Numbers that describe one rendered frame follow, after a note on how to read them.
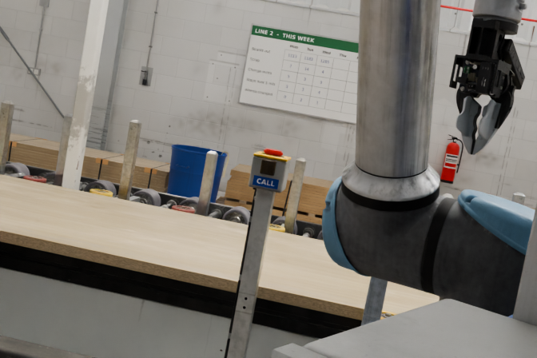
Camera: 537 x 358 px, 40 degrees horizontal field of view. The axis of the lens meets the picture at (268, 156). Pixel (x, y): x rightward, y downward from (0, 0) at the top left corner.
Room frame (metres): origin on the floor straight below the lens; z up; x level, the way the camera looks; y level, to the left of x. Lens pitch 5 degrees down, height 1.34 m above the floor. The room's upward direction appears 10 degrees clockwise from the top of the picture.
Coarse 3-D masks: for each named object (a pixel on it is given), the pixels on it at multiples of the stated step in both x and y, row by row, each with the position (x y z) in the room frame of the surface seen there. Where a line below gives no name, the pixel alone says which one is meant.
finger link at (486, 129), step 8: (488, 104) 1.17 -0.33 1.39; (496, 104) 1.19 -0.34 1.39; (488, 112) 1.17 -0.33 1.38; (496, 112) 1.19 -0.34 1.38; (480, 120) 1.16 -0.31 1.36; (488, 120) 1.18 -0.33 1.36; (480, 128) 1.16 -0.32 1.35; (488, 128) 1.19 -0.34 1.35; (480, 136) 1.18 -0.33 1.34; (488, 136) 1.19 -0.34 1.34; (480, 144) 1.20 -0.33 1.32; (472, 152) 1.20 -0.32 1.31
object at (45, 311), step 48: (0, 288) 1.81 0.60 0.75; (48, 288) 1.79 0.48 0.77; (96, 288) 1.78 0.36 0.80; (144, 288) 1.76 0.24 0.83; (192, 288) 1.74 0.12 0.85; (48, 336) 1.79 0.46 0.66; (96, 336) 1.77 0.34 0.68; (144, 336) 1.76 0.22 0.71; (192, 336) 1.74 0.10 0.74; (288, 336) 1.71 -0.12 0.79
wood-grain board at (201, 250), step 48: (0, 192) 2.26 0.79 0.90; (48, 192) 2.40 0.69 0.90; (0, 240) 1.78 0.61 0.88; (48, 240) 1.77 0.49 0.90; (96, 240) 1.86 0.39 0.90; (144, 240) 1.96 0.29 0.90; (192, 240) 2.06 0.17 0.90; (240, 240) 2.18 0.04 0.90; (288, 240) 2.32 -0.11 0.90; (288, 288) 1.72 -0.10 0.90; (336, 288) 1.80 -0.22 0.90
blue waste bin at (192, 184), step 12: (180, 156) 6.97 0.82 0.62; (192, 156) 6.92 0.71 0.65; (204, 156) 6.93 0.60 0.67; (228, 156) 7.16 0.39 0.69; (180, 168) 6.97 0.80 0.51; (192, 168) 6.93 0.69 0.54; (216, 168) 7.02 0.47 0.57; (180, 180) 6.97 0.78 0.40; (192, 180) 6.94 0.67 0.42; (216, 180) 7.06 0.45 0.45; (168, 192) 7.09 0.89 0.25; (180, 192) 6.96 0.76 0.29; (192, 192) 6.94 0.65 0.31; (216, 192) 7.11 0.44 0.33
